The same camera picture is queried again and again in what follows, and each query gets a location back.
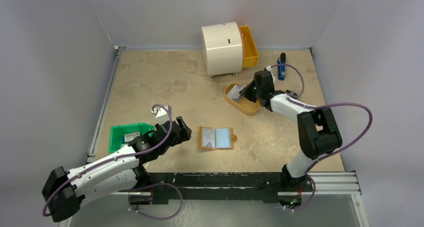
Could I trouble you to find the orange oval tray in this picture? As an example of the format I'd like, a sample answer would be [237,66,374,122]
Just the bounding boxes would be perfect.
[224,82,261,116]

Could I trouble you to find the small box in bin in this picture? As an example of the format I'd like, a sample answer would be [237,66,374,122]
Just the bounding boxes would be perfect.
[121,131,140,143]

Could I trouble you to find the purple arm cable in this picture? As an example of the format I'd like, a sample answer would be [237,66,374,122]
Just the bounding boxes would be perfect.
[269,63,374,173]
[42,104,174,218]

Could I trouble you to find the blue black marker pen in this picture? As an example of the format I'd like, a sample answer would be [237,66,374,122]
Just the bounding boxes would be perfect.
[277,52,286,81]

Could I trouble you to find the silver VIP credit card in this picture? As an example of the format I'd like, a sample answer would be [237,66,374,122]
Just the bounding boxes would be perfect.
[200,127,216,149]

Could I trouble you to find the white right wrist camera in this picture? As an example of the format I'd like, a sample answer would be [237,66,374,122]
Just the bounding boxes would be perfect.
[265,65,276,83]

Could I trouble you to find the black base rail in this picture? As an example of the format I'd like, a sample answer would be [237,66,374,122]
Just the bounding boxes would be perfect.
[129,172,313,205]

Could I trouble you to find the green plastic bin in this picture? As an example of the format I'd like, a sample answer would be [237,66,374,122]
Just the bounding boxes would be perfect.
[108,123,155,154]

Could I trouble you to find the orange leather card holder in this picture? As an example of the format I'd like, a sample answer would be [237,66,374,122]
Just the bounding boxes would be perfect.
[198,126,238,150]

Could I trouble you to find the white round drawer cabinet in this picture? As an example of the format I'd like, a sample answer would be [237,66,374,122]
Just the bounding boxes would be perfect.
[201,22,243,79]

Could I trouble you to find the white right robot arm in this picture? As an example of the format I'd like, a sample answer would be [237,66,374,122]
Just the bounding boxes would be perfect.
[239,70,343,191]

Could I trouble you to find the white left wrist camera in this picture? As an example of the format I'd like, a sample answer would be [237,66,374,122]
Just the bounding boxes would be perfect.
[151,105,172,125]

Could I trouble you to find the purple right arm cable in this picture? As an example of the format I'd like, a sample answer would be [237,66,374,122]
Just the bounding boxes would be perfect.
[269,63,374,173]

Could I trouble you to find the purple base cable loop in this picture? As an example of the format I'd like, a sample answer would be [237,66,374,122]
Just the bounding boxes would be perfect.
[127,180,184,221]

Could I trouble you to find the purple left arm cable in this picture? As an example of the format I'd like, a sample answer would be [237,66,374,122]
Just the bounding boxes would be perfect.
[42,104,174,218]

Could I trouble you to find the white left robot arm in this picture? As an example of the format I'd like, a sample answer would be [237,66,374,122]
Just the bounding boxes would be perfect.
[41,116,192,223]

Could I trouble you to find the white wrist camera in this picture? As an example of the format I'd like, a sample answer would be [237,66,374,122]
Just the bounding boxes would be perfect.
[151,105,172,125]
[265,65,276,83]

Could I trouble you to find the orange open drawer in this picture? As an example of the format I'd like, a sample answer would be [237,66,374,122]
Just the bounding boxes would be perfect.
[239,25,259,69]

